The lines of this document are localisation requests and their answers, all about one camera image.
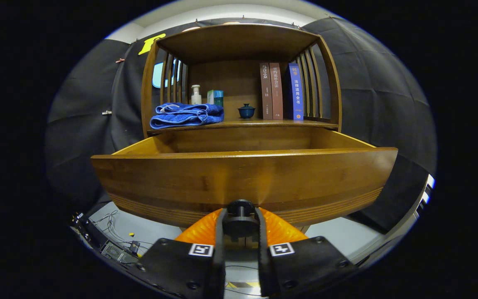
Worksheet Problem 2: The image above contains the wooden countertop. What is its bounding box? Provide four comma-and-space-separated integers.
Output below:
147, 118, 339, 135

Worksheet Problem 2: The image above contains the black device with wires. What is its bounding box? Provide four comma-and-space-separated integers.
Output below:
72, 212, 140, 265

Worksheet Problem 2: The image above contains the dark brown book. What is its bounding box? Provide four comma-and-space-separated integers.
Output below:
259, 63, 273, 120

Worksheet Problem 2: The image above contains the blue book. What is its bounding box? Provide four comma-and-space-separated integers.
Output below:
285, 63, 305, 121

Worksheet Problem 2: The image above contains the white flat object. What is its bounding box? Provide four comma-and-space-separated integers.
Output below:
414, 174, 436, 218

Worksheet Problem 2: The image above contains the blue folded towel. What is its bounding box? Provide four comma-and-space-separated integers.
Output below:
150, 103, 224, 130

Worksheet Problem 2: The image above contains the blue lidded teacup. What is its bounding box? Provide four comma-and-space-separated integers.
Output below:
238, 103, 256, 120

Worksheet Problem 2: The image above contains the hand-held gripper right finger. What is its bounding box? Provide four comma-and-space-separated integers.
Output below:
255, 207, 359, 298

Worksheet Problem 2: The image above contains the thin black floor cable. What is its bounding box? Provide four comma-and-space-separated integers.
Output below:
92, 210, 154, 250

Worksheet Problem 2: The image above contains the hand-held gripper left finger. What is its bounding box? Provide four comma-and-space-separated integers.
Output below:
136, 208, 228, 299

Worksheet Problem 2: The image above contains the reddish brown book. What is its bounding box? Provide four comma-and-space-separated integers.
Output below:
269, 63, 283, 120

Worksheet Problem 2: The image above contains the wooden cabinet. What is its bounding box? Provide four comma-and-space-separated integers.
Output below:
141, 24, 343, 140

